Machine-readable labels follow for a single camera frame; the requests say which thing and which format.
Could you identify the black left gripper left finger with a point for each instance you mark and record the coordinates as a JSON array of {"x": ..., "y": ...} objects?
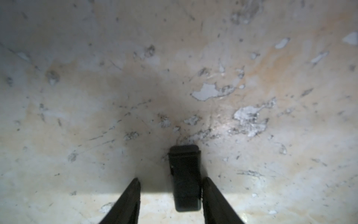
[{"x": 126, "y": 209}]

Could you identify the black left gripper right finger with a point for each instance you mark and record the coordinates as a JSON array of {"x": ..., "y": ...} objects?
[{"x": 216, "y": 208}]

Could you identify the black usb flash drive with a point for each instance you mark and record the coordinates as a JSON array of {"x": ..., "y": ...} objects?
[{"x": 185, "y": 163}]

